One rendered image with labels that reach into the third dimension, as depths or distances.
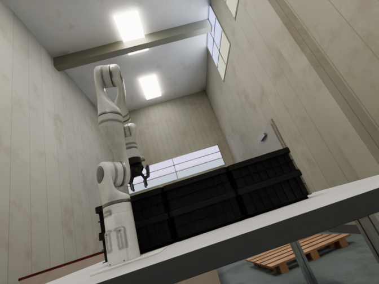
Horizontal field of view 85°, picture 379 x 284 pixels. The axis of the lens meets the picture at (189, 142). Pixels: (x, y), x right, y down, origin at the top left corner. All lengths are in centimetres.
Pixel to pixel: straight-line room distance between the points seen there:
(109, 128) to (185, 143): 750
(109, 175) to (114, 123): 20
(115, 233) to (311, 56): 282
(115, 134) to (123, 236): 35
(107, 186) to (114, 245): 18
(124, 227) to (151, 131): 802
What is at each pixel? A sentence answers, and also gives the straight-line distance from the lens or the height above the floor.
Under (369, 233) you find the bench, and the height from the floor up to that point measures 49.
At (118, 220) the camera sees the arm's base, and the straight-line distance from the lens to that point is 72.
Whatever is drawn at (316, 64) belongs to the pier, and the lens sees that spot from 300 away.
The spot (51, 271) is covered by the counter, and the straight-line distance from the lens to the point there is 335.
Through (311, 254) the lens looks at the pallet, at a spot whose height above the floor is 6.
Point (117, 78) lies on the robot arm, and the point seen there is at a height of 137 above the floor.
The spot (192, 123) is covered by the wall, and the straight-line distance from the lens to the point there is 860.
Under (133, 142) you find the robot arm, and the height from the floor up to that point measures 120.
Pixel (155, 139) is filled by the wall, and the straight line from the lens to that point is 848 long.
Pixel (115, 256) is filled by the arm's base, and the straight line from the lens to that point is 73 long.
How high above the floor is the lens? 74
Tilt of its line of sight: 21 degrees up
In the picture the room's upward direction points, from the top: 18 degrees counter-clockwise
